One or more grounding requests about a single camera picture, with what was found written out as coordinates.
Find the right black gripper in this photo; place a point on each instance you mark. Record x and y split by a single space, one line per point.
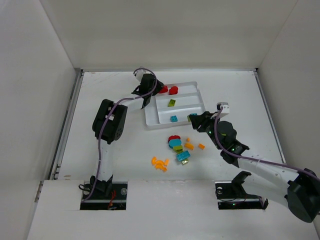
202 121

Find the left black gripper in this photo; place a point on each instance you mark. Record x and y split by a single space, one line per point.
144 92

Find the small red lego brick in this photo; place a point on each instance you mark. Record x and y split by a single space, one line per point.
163 90

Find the red round lego brick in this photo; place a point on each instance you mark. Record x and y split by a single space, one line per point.
173 90

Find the teal square lego brick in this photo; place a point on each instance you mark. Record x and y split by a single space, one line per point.
173 119

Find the red lego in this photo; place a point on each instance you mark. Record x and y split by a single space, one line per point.
173 137

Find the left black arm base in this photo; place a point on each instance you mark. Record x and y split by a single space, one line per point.
116 200

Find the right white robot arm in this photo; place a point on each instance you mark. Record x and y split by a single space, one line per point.
294 188

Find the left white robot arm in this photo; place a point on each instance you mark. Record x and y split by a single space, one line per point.
109 124

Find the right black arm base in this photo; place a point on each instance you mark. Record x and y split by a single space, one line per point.
232 196

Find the white divided sorting tray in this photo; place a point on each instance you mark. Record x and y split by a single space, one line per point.
188 101

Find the small orange lego brick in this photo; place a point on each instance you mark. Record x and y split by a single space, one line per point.
201 146

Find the orange curved lego brick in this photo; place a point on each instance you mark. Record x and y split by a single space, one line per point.
189 146

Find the lime green lego in stack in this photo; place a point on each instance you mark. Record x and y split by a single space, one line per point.
178 149

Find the teal long lego brick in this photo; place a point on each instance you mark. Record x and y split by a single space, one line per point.
183 155

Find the teal rounded lego brick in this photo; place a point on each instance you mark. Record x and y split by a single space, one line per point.
175 143

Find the orange arch lego pieces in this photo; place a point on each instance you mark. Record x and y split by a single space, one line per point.
159 164

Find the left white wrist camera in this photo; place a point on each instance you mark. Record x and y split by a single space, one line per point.
139 74

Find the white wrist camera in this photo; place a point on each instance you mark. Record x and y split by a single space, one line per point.
223 108
139 74

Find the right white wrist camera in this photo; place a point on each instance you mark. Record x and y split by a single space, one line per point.
223 108

